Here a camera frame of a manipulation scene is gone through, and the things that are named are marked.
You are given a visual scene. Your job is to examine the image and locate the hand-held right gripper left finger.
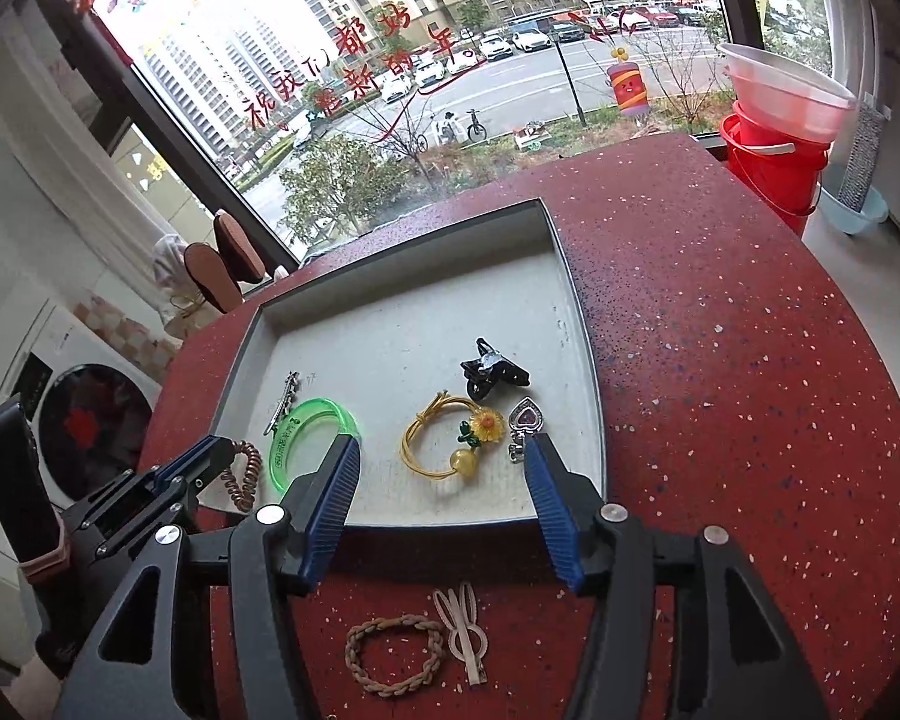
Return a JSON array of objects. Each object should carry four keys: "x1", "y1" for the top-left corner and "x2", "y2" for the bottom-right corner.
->
[{"x1": 52, "y1": 433, "x2": 365, "y2": 720}]

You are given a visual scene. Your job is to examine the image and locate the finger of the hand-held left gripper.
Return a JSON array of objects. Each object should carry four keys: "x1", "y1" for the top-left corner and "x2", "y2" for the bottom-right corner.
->
[
  {"x1": 90, "y1": 476, "x2": 205, "y2": 565},
  {"x1": 66, "y1": 435, "x2": 237, "y2": 541}
]

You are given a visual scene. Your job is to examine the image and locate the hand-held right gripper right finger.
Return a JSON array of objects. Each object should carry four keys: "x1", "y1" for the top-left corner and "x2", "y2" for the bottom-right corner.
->
[{"x1": 522, "y1": 431, "x2": 833, "y2": 720}]

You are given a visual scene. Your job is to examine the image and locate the brown coil hair tie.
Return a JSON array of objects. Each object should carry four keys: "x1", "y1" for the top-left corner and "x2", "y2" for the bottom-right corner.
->
[{"x1": 220, "y1": 439, "x2": 262, "y2": 515}]

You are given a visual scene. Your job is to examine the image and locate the silver heart pendant clip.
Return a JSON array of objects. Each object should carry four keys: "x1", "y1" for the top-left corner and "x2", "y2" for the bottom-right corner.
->
[{"x1": 506, "y1": 397, "x2": 545, "y2": 464}]

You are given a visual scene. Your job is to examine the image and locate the silver hair clip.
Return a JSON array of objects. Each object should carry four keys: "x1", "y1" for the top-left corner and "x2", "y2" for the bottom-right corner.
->
[{"x1": 264, "y1": 371, "x2": 301, "y2": 436}]

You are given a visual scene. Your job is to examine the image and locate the green translucent bangle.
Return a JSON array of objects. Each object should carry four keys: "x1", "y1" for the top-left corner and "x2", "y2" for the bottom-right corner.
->
[{"x1": 268, "y1": 397, "x2": 365, "y2": 497}]

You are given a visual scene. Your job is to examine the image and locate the yellow sunflower hair tie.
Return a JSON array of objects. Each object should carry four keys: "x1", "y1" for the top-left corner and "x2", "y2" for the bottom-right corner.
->
[{"x1": 400, "y1": 390, "x2": 505, "y2": 482}]

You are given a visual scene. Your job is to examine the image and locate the brown braided bracelet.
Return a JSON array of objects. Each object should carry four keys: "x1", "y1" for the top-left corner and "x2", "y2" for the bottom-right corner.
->
[{"x1": 343, "y1": 613, "x2": 447, "y2": 698}]

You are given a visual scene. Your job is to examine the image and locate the beige hair clip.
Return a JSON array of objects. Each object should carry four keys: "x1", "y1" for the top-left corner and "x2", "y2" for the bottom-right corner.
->
[{"x1": 431, "y1": 581, "x2": 490, "y2": 687}]

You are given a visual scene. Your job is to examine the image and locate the black claw hair clip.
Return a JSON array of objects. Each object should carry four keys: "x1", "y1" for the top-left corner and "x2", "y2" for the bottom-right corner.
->
[{"x1": 461, "y1": 337, "x2": 533, "y2": 400}]

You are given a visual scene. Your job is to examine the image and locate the grey shallow tray box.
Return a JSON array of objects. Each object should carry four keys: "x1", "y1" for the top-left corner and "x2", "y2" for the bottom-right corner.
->
[{"x1": 199, "y1": 197, "x2": 608, "y2": 530}]

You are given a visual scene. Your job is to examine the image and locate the white washing machine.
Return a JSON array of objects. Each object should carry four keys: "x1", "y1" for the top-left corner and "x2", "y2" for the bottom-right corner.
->
[{"x1": 0, "y1": 304, "x2": 166, "y2": 518}]

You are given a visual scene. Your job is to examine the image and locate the checkered board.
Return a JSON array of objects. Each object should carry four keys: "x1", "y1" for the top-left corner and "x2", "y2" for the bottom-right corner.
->
[{"x1": 75, "y1": 296, "x2": 185, "y2": 372}]

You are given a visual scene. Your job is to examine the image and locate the beige cloth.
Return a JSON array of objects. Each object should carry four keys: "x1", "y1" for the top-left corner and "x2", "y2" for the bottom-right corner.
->
[{"x1": 152, "y1": 234, "x2": 205, "y2": 338}]

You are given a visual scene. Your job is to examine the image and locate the brown slippers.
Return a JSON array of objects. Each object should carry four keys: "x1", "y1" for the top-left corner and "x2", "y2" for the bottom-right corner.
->
[{"x1": 184, "y1": 242, "x2": 245, "y2": 314}]

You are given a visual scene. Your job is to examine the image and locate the brown chair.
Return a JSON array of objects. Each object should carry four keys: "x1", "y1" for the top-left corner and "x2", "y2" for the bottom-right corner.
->
[{"x1": 214, "y1": 211, "x2": 269, "y2": 282}]

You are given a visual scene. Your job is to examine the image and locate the red plastic bucket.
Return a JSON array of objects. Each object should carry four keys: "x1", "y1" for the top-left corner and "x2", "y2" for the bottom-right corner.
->
[{"x1": 718, "y1": 101, "x2": 830, "y2": 235}]

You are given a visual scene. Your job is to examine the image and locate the light blue plastic basin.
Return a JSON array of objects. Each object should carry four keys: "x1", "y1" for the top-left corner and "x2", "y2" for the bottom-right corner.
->
[{"x1": 821, "y1": 165, "x2": 887, "y2": 235}]

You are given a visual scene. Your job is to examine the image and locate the red firecracker window sticker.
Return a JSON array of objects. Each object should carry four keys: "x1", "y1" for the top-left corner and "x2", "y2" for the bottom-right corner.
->
[{"x1": 606, "y1": 47, "x2": 650, "y2": 117}]

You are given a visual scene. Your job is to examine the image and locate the red window lettering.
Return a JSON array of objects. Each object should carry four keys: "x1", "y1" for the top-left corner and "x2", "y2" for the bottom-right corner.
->
[{"x1": 244, "y1": 11, "x2": 488, "y2": 128}]

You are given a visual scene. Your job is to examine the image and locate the silver patterned roll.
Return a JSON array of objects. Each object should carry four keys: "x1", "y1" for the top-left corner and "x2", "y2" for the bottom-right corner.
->
[{"x1": 840, "y1": 101, "x2": 883, "y2": 212}]

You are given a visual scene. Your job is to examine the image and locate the pink plastic basin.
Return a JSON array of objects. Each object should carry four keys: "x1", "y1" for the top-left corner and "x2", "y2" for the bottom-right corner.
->
[{"x1": 716, "y1": 43, "x2": 857, "y2": 143}]

